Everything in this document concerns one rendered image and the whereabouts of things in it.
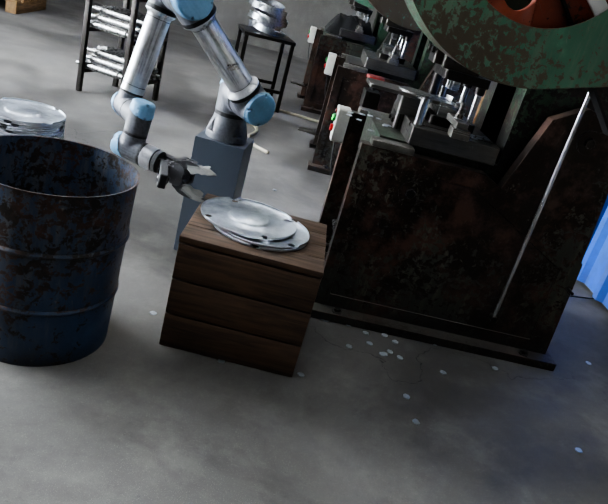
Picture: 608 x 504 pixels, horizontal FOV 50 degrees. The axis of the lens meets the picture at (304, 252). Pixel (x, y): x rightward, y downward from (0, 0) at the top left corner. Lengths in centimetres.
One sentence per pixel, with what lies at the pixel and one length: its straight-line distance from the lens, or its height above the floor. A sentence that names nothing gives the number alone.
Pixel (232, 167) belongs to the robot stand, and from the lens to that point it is 234.
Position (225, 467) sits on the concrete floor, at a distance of 159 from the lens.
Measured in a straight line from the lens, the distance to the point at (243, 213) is 194.
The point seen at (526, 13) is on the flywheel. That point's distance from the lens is 200.
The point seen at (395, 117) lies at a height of 69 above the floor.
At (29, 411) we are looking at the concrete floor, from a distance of 167.
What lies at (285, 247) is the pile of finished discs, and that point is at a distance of 181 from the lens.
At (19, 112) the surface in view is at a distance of 258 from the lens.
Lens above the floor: 107
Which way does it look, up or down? 23 degrees down
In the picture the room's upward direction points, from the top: 16 degrees clockwise
